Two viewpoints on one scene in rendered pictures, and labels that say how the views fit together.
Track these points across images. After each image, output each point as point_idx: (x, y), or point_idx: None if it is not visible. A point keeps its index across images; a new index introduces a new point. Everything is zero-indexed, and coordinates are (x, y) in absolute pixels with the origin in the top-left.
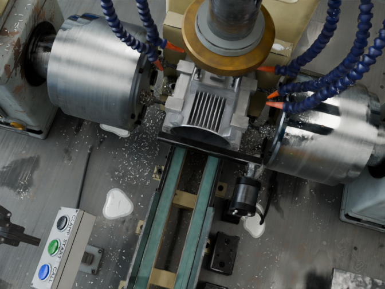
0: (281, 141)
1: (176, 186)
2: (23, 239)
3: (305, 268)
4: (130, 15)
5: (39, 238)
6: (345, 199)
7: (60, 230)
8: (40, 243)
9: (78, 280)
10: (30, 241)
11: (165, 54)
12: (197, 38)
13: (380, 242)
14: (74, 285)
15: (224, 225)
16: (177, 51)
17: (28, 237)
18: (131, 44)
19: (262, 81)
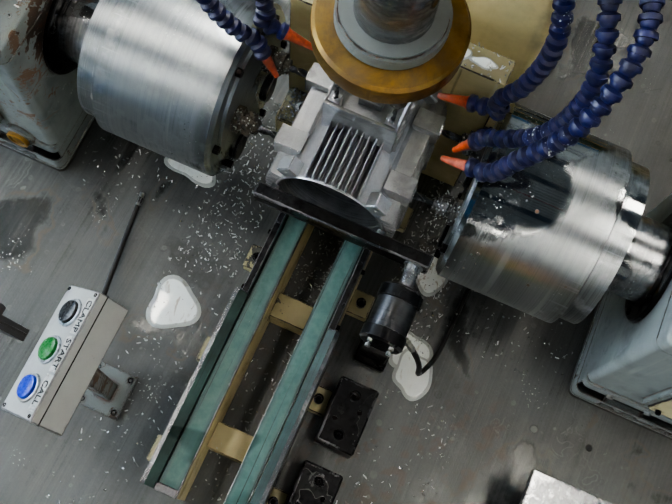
0: (462, 229)
1: (279, 285)
2: (0, 325)
3: (491, 467)
4: None
5: (27, 329)
6: (584, 357)
7: (63, 323)
8: (30, 351)
9: (86, 424)
10: (10, 330)
11: (292, 49)
12: (335, 31)
13: (637, 444)
14: (76, 432)
15: (358, 369)
16: None
17: (9, 322)
18: (225, 25)
19: (459, 120)
